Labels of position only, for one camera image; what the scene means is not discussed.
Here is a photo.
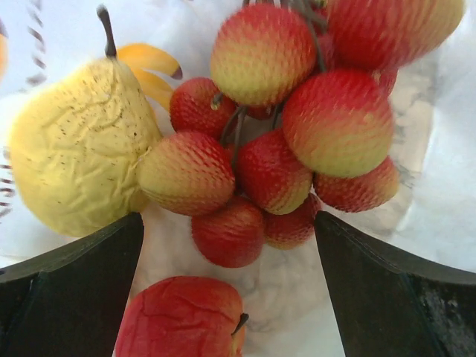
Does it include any red fake apple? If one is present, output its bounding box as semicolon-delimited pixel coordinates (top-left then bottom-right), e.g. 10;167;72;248
115;276;248;357

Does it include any red fake lychee bunch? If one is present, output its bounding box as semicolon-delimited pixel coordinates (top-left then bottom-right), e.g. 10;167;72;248
136;0;466;268

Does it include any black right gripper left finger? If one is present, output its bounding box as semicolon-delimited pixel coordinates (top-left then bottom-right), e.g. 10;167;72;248
1;213;144;357

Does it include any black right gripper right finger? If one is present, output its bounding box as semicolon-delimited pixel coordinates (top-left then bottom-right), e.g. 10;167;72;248
314;211;475;357

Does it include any yellow fake pear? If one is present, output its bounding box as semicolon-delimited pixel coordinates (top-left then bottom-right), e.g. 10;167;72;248
8;6;161;237

